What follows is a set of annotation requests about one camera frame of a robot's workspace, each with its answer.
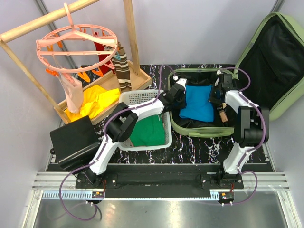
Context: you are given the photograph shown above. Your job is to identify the green hard-shell suitcase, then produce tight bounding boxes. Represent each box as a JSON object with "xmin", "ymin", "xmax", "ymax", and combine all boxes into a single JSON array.
[{"xmin": 170, "ymin": 12, "xmax": 304, "ymax": 138}]

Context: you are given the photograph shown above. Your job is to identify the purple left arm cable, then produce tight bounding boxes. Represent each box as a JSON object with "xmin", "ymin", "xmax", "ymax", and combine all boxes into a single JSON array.
[{"xmin": 59, "ymin": 64, "xmax": 179, "ymax": 223}]

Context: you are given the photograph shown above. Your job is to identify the teal clothespin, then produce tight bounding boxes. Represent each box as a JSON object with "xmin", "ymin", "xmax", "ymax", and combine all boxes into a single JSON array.
[{"xmin": 114, "ymin": 52, "xmax": 121, "ymax": 60}]

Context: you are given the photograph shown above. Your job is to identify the pink round clip hanger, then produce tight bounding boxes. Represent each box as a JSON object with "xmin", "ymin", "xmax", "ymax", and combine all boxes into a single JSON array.
[{"xmin": 36, "ymin": 3, "xmax": 118, "ymax": 74}]

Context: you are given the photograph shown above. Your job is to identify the aluminium frame rail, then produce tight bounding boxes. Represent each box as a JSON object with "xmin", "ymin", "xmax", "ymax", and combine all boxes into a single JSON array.
[{"xmin": 32, "ymin": 170, "xmax": 302, "ymax": 228}]

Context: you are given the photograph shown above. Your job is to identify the green shirt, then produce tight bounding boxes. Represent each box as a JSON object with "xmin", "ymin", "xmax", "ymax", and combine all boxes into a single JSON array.
[{"xmin": 130, "ymin": 115, "xmax": 165, "ymax": 147}]

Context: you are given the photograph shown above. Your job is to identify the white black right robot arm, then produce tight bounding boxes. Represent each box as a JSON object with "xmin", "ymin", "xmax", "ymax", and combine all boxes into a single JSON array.
[{"xmin": 209, "ymin": 70, "xmax": 269, "ymax": 188}]

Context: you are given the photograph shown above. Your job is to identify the white plastic mesh basket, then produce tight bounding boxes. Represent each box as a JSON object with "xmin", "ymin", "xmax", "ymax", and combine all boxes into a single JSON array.
[{"xmin": 119, "ymin": 89, "xmax": 172, "ymax": 151}]

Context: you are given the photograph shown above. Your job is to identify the yellow shorts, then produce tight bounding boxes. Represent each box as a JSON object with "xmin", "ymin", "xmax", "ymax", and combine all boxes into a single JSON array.
[{"xmin": 65, "ymin": 85, "xmax": 120, "ymax": 122}]

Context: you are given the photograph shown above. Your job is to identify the brown capped cosmetic bottle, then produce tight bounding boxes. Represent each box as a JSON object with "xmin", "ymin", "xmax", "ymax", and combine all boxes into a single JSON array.
[{"xmin": 217, "ymin": 103, "xmax": 229, "ymax": 127}]

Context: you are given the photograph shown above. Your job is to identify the orange clothespin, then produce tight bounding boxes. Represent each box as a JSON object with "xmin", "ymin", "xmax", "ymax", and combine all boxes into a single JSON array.
[{"xmin": 77, "ymin": 72, "xmax": 91, "ymax": 83}]

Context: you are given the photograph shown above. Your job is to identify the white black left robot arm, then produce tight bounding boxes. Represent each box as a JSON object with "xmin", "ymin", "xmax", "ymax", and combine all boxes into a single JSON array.
[{"xmin": 84, "ymin": 79, "xmax": 187, "ymax": 188}]

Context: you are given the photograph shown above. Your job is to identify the red garment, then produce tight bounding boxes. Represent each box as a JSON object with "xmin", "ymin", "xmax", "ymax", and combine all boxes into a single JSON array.
[{"xmin": 91, "ymin": 29, "xmax": 115, "ymax": 76}]

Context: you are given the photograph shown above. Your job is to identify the brown striped sock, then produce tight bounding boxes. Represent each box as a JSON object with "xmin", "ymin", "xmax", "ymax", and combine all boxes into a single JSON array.
[{"xmin": 112, "ymin": 42, "xmax": 132, "ymax": 92}]

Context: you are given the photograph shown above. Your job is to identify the pale pink garment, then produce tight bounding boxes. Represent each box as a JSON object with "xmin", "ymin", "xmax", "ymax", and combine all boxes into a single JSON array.
[{"xmin": 58, "ymin": 73, "xmax": 84, "ymax": 114}]

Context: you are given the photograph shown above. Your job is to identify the black box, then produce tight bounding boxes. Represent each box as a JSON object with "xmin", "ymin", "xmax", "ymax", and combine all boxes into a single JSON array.
[{"xmin": 50, "ymin": 116, "xmax": 100, "ymax": 172}]

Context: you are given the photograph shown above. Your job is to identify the wooden clothes rack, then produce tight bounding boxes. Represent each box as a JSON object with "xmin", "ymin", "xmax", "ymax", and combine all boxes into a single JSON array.
[{"xmin": 0, "ymin": 0, "xmax": 152, "ymax": 124}]

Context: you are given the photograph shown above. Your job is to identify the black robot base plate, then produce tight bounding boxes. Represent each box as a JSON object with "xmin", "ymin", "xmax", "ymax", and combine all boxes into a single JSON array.
[{"xmin": 46, "ymin": 162, "xmax": 266, "ymax": 200}]

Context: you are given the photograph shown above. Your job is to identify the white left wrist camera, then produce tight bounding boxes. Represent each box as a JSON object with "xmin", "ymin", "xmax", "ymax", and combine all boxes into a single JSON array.
[{"xmin": 173, "ymin": 76, "xmax": 187, "ymax": 90}]

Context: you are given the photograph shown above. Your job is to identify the blue shirt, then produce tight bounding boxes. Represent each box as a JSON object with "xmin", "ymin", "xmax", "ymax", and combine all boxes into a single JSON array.
[{"xmin": 179, "ymin": 85, "xmax": 214, "ymax": 122}]

